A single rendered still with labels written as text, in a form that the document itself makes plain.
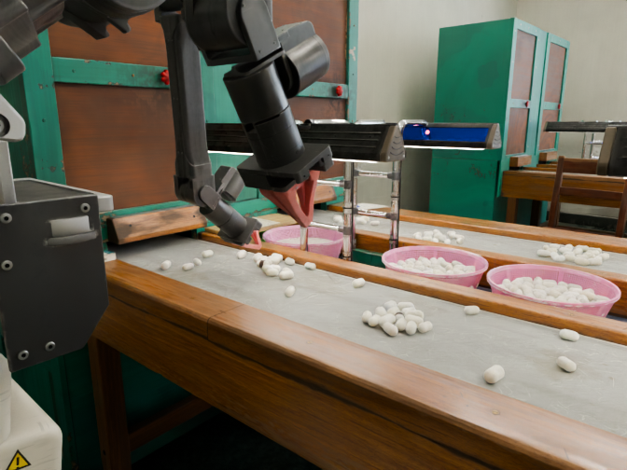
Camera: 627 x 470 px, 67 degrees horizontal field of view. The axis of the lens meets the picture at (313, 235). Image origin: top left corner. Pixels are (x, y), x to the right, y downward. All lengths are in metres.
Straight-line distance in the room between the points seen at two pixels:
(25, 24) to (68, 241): 0.21
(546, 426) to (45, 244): 0.59
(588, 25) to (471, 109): 2.53
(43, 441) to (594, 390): 0.72
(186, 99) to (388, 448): 0.72
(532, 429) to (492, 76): 3.25
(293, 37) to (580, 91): 5.52
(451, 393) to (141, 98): 1.15
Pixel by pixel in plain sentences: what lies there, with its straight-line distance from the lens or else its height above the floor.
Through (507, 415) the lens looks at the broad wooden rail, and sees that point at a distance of 0.67.
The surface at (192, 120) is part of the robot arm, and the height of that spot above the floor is 1.12.
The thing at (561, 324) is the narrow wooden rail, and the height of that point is 0.75.
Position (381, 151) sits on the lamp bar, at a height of 1.06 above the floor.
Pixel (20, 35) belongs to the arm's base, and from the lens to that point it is 0.40.
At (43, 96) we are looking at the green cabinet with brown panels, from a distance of 1.36.
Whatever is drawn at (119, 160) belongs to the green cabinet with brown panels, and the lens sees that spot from 1.45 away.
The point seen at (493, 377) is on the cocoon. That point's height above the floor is 0.75.
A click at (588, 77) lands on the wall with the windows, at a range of 5.99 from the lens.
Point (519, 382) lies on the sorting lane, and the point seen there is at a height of 0.74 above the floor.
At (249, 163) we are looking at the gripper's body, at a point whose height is 1.07.
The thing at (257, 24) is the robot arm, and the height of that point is 1.21.
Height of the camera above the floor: 1.12
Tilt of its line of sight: 13 degrees down
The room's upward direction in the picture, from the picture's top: straight up
